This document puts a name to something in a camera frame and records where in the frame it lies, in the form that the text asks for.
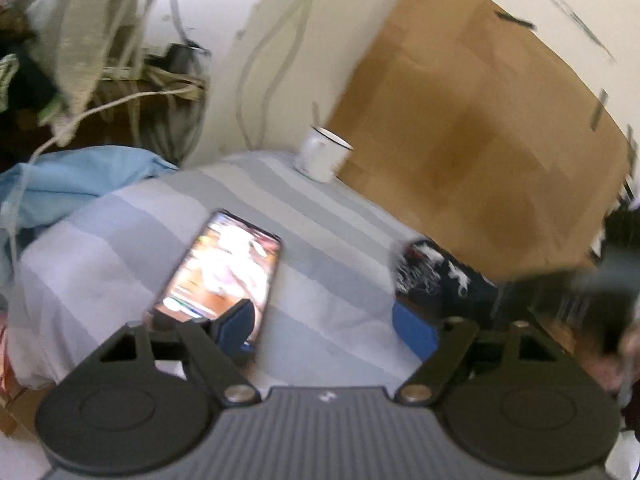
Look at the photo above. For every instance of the grey striped bed sheet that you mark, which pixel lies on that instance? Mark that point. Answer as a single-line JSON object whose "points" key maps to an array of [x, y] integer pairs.
{"points": [[225, 260]]}

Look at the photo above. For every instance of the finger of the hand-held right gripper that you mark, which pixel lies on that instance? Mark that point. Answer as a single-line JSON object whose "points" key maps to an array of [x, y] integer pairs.
{"points": [[537, 282]]}

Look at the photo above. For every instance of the black patterned knit garment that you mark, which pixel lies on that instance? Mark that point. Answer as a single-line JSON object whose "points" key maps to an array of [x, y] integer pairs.
{"points": [[440, 272]]}

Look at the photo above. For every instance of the grey tape strip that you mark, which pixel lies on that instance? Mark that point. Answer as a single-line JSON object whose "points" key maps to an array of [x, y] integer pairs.
{"points": [[598, 110]]}

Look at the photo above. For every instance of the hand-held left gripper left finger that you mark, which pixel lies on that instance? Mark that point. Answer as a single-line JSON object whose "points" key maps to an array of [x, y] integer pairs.
{"points": [[239, 327]]}

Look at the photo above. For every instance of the brown cardboard sheet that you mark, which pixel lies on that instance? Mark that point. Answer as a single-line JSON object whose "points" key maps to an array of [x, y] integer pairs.
{"points": [[475, 130]]}

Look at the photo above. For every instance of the white enamel mug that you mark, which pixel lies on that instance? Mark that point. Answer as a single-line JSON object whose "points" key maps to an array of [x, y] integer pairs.
{"points": [[322, 155]]}

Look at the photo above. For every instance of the light blue cloth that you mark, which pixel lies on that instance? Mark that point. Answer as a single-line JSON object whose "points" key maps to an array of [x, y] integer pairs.
{"points": [[65, 185]]}

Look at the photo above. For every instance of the grey-green hanging cloth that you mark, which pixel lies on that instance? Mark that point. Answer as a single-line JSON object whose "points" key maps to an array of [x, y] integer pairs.
{"points": [[75, 25]]}

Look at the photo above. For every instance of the smartphone with lit screen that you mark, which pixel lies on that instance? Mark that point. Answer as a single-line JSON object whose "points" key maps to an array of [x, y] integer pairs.
{"points": [[225, 270]]}

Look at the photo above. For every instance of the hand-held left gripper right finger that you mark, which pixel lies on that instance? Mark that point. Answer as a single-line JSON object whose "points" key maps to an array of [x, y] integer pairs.
{"points": [[414, 332]]}

